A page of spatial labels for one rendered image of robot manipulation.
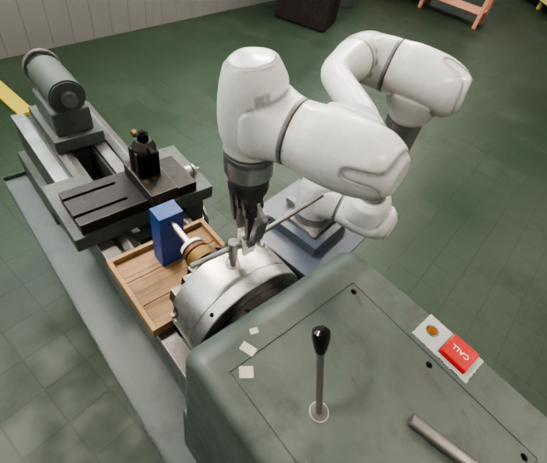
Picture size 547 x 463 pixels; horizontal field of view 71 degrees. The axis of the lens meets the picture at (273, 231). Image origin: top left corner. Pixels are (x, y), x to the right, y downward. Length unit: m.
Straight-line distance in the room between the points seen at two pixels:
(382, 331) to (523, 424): 0.30
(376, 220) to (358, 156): 0.93
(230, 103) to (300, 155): 0.12
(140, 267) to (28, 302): 1.20
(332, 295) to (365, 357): 0.15
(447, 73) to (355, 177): 0.56
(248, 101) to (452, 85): 0.60
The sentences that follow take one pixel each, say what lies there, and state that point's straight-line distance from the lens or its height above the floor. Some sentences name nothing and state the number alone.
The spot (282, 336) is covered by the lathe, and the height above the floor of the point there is 1.26.
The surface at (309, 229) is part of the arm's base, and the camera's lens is 1.57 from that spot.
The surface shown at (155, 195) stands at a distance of 1.34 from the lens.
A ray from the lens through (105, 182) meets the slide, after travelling 1.49.
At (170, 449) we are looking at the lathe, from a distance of 1.44.
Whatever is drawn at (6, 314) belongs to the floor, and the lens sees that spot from 2.43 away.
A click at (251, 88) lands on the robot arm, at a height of 1.70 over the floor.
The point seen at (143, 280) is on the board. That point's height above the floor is 0.88.
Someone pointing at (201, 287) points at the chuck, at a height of 1.20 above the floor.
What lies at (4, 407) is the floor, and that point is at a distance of 2.21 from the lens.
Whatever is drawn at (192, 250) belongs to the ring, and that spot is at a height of 1.11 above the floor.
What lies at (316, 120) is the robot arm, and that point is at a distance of 0.52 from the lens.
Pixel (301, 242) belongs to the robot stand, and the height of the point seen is 0.78.
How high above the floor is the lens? 1.94
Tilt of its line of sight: 47 degrees down
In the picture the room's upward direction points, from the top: 13 degrees clockwise
